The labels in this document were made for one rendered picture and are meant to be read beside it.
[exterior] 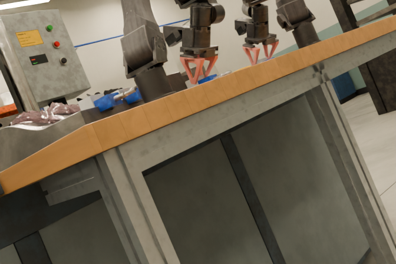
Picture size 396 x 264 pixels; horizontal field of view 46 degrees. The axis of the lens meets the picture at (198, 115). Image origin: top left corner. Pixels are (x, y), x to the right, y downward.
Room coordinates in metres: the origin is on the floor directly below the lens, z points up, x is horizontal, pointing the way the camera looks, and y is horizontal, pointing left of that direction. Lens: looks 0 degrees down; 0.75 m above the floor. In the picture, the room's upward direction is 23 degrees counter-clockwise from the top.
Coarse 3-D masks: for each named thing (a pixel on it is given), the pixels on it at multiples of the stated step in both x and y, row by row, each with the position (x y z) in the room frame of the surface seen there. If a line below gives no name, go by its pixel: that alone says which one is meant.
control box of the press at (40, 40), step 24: (24, 24) 2.02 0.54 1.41; (48, 24) 2.10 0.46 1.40; (24, 48) 1.98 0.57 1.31; (48, 48) 2.06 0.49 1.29; (72, 48) 2.15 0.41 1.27; (24, 72) 1.95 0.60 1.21; (48, 72) 2.03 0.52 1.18; (72, 72) 2.11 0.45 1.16; (48, 96) 1.99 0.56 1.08; (72, 96) 2.18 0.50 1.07
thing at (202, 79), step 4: (228, 72) 1.23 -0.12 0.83; (200, 76) 1.28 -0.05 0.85; (208, 76) 1.24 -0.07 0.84; (212, 76) 1.25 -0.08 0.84; (216, 76) 1.25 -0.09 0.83; (220, 76) 1.24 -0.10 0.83; (188, 80) 1.27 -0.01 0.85; (200, 80) 1.25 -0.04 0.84; (204, 80) 1.25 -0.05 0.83; (208, 80) 1.24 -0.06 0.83; (188, 84) 1.27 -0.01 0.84; (192, 84) 1.27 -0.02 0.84; (196, 84) 1.26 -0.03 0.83
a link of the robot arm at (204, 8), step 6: (192, 6) 1.22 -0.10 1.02; (198, 6) 1.21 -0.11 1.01; (204, 6) 1.21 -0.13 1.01; (210, 6) 1.24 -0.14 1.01; (192, 12) 1.22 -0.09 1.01; (198, 12) 1.21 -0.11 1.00; (204, 12) 1.21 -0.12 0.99; (210, 12) 1.22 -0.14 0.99; (192, 18) 1.22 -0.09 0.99; (198, 18) 1.21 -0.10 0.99; (204, 18) 1.21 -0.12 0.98; (210, 18) 1.23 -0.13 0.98; (192, 24) 1.22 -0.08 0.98; (198, 24) 1.21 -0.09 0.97; (204, 24) 1.22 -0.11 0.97; (210, 24) 1.24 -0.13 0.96
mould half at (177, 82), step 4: (192, 68) 1.36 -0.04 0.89; (204, 68) 1.39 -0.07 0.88; (176, 72) 1.31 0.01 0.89; (204, 72) 1.39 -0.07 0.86; (168, 76) 1.28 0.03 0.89; (172, 76) 1.29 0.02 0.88; (176, 76) 1.30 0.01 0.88; (180, 76) 1.31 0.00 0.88; (184, 76) 1.32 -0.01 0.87; (172, 80) 1.29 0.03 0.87; (176, 80) 1.30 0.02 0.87; (180, 80) 1.31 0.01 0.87; (184, 80) 1.32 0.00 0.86; (172, 84) 1.28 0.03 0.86; (176, 84) 1.29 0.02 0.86; (180, 84) 1.30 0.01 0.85; (184, 84) 1.31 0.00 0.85; (172, 88) 1.28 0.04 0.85; (176, 88) 1.29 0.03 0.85; (180, 88) 1.30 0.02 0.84; (184, 88) 1.31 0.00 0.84; (176, 92) 1.28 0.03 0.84; (76, 104) 1.43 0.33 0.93
